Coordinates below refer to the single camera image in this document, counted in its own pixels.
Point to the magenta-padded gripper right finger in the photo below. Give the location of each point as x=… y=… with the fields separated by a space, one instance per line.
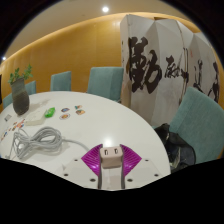
x=131 y=160

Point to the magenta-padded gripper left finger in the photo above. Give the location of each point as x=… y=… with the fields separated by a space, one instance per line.
x=91 y=160

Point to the small beige charger block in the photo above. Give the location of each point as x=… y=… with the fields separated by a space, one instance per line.
x=111 y=160

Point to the colourful round badge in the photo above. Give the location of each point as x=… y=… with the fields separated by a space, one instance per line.
x=78 y=107
x=80 y=112
x=64 y=116
x=65 y=109

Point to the small green object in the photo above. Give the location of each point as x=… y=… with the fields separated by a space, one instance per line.
x=50 y=112

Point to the flat white box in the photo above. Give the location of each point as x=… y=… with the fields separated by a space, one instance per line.
x=35 y=119

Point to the large teal chair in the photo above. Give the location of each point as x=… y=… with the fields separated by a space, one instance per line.
x=200 y=125

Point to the group of teal chairs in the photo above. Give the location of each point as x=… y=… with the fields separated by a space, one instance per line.
x=105 y=82

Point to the row of colourful badges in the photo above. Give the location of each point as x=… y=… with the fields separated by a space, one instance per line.
x=19 y=124

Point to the colourful sticker sheet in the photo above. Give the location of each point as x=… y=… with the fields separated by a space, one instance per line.
x=5 y=134

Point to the grey ribbed vase with plant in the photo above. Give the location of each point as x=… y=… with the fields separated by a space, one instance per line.
x=20 y=98

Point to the grey card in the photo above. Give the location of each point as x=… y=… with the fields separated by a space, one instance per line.
x=7 y=117

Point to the white calligraphy folding screen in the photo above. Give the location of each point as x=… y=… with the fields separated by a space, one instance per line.
x=160 y=70

